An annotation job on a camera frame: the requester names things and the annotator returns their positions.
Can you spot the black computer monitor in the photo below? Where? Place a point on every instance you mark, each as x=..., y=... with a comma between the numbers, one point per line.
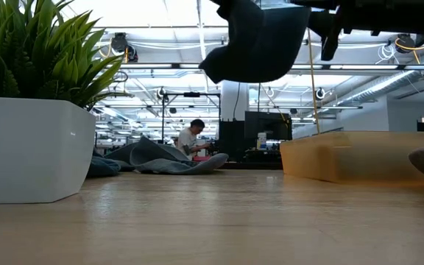
x=267, y=125

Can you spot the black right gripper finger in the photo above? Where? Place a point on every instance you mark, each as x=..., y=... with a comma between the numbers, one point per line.
x=318, y=3
x=329, y=29

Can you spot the grey clothes pile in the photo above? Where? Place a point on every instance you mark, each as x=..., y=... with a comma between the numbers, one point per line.
x=168, y=162

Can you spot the pink box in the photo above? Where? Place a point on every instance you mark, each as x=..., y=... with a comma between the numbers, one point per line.
x=201, y=159

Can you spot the person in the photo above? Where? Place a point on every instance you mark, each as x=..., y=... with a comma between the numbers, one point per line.
x=188, y=141

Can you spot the green artificial plant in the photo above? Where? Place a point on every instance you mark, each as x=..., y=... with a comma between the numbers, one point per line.
x=31, y=55

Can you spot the black metal frame stand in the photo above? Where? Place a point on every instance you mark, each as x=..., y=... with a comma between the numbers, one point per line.
x=191, y=94

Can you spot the cardboard box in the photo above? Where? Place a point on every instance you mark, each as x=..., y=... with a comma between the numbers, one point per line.
x=344, y=158

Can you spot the white bottle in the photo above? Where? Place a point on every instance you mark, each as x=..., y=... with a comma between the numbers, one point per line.
x=261, y=141

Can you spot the black cabinet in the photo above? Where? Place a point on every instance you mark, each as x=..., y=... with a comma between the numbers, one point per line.
x=231, y=140

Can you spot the silver ventilation duct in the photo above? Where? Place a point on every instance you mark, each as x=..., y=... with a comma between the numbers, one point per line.
x=381, y=86

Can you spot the white plant pot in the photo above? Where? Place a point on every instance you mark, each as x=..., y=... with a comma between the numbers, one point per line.
x=31, y=147

